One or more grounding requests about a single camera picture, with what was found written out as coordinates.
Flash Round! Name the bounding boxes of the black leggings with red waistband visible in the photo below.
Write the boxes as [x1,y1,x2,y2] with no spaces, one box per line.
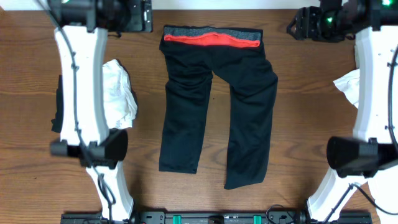
[159,26,278,190]

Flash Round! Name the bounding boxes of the crumpled white shirt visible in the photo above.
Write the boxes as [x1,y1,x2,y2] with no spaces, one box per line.
[332,68,398,224]

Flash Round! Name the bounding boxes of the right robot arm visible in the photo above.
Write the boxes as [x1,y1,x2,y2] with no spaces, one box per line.
[287,0,397,223]

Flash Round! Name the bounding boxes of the folded black garment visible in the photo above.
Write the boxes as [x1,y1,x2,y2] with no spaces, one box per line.
[51,59,138,134]

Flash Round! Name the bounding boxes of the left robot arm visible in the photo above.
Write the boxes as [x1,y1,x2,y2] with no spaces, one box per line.
[45,0,153,223]

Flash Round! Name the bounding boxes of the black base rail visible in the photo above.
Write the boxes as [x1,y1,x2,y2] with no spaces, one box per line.
[60,207,373,224]

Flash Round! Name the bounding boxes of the folded white garment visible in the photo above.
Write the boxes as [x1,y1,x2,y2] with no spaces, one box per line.
[102,59,137,129]

